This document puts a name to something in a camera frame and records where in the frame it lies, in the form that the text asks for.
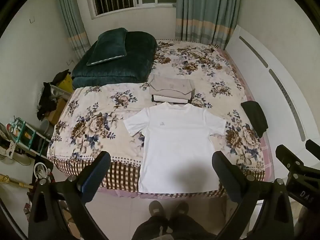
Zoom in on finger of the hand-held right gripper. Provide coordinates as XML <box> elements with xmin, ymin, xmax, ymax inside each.
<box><xmin>305</xmin><ymin>139</ymin><xmax>320</xmax><ymax>159</ymax></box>
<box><xmin>275</xmin><ymin>144</ymin><xmax>320</xmax><ymax>178</ymax></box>

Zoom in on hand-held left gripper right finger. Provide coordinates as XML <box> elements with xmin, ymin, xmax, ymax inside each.
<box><xmin>211</xmin><ymin>151</ymin><xmax>295</xmax><ymax>240</ymax></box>

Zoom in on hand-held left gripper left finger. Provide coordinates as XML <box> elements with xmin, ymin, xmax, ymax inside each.
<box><xmin>28</xmin><ymin>151</ymin><xmax>111</xmax><ymax>240</ymax></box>

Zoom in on white t-shirt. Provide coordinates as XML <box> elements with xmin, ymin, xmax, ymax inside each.
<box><xmin>123</xmin><ymin>102</ymin><xmax>227</xmax><ymax>194</ymax></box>

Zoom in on black hanging clothes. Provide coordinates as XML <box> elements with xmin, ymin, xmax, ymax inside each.
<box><xmin>37</xmin><ymin>81</ymin><xmax>59</xmax><ymax>121</ymax></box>

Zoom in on person's right shoe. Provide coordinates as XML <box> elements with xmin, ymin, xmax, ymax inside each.
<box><xmin>172</xmin><ymin>201</ymin><xmax>190</xmax><ymax>221</ymax></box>

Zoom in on person's shoe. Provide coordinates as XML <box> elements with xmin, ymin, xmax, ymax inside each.
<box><xmin>148</xmin><ymin>200</ymin><xmax>167</xmax><ymax>222</ymax></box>
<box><xmin>172</xmin><ymin>201</ymin><xmax>190</xmax><ymax>221</ymax></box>

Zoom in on black garment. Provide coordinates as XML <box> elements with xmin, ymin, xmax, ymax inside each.
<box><xmin>241</xmin><ymin>101</ymin><xmax>269</xmax><ymax>138</ymax></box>

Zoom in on floral blanket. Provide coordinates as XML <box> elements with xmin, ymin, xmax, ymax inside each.
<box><xmin>47</xmin><ymin>39</ymin><xmax>265</xmax><ymax>198</ymax></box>

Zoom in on person's left shoe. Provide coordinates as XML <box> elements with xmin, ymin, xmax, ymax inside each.
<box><xmin>148</xmin><ymin>200</ymin><xmax>167</xmax><ymax>222</ymax></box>

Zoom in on grey round stool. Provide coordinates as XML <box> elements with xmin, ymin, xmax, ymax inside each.
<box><xmin>39</xmin><ymin>118</ymin><xmax>51</xmax><ymax>135</ymax></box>

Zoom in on cardboard box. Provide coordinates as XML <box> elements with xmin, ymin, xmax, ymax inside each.
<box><xmin>47</xmin><ymin>97</ymin><xmax>67</xmax><ymax>126</ymax></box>

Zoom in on teal storage shelf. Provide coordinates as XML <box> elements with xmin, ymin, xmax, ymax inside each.
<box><xmin>7</xmin><ymin>116</ymin><xmax>51</xmax><ymax>157</ymax></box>

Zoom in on white headboard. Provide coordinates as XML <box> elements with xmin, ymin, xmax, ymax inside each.
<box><xmin>224</xmin><ymin>25</ymin><xmax>320</xmax><ymax>157</ymax></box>

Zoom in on white folded garment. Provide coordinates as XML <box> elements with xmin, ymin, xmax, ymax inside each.
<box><xmin>152</xmin><ymin>94</ymin><xmax>188</xmax><ymax>105</ymax></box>

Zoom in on yellow bag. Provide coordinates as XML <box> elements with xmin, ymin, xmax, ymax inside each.
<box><xmin>51</xmin><ymin>70</ymin><xmax>74</xmax><ymax>92</ymax></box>

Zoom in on beige folded garment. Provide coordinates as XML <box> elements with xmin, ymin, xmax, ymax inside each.
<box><xmin>149</xmin><ymin>76</ymin><xmax>195</xmax><ymax>101</ymax></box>

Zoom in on dark green quilt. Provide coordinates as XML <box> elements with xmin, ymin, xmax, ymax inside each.
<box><xmin>72</xmin><ymin>31</ymin><xmax>157</xmax><ymax>90</ymax></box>

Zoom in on dark green pillow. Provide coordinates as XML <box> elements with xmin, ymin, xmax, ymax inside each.
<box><xmin>86</xmin><ymin>27</ymin><xmax>128</xmax><ymax>66</ymax></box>

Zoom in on narrow teal striped curtain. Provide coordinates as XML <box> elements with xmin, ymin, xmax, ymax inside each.
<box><xmin>54</xmin><ymin>0</ymin><xmax>91</xmax><ymax>62</ymax></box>

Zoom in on wide teal striped curtain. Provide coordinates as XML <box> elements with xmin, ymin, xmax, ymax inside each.
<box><xmin>174</xmin><ymin>0</ymin><xmax>243</xmax><ymax>51</ymax></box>

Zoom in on white coiled cable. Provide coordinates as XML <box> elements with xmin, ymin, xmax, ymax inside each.
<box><xmin>33</xmin><ymin>162</ymin><xmax>52</xmax><ymax>181</ymax></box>

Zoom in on broom handle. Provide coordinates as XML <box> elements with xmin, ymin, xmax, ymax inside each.
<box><xmin>0</xmin><ymin>173</ymin><xmax>33</xmax><ymax>190</ymax></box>

